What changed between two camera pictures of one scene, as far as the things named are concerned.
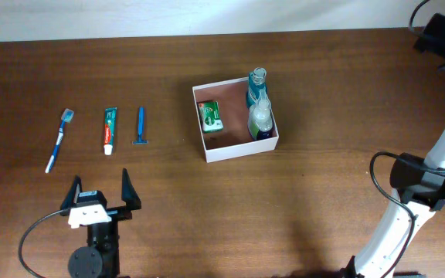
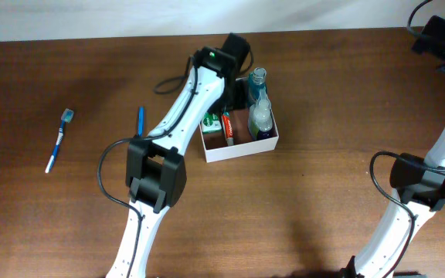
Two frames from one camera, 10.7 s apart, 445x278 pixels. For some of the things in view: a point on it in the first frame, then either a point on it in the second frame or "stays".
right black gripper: x=437 y=35 stays
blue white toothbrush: x=67 y=116 stays
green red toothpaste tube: x=110 y=125 -> x=228 y=128
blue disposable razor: x=140 y=127 stays
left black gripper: x=129 y=196 -> x=241 y=100
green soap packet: x=209 y=115 stays
